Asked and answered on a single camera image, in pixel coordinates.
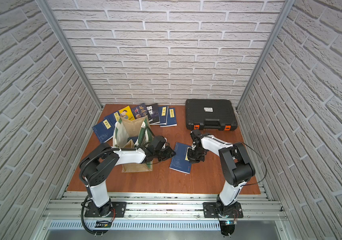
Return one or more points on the black plastic tool case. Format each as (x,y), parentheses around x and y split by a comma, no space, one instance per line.
(210,114)

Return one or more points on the blue book beside yellow book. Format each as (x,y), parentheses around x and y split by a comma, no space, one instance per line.
(113,118)

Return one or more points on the aluminium frame post left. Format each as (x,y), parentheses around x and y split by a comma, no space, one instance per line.
(59,32)

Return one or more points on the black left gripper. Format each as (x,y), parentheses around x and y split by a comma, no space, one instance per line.
(165,153)

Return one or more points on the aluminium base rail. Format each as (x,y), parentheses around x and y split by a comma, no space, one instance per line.
(141,211)

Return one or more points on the yellow cartoon cover book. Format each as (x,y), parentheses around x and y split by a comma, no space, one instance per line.
(126,113)

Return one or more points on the black cover book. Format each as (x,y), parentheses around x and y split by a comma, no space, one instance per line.
(153,111)

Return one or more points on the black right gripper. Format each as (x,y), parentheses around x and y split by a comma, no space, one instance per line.
(191,159)

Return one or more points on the aluminium frame post right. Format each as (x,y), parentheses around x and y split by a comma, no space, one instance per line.
(286,8)

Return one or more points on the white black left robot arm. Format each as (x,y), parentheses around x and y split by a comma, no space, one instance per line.
(97,166)

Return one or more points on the aluminium frame post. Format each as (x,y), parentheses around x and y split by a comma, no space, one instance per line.
(59,32)
(286,8)

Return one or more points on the blue book yellow label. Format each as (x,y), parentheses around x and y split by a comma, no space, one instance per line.
(163,114)
(171,119)

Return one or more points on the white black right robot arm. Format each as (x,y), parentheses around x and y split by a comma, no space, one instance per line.
(236,164)

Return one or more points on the dark portrait book gold title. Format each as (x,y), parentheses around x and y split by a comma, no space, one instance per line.
(141,111)

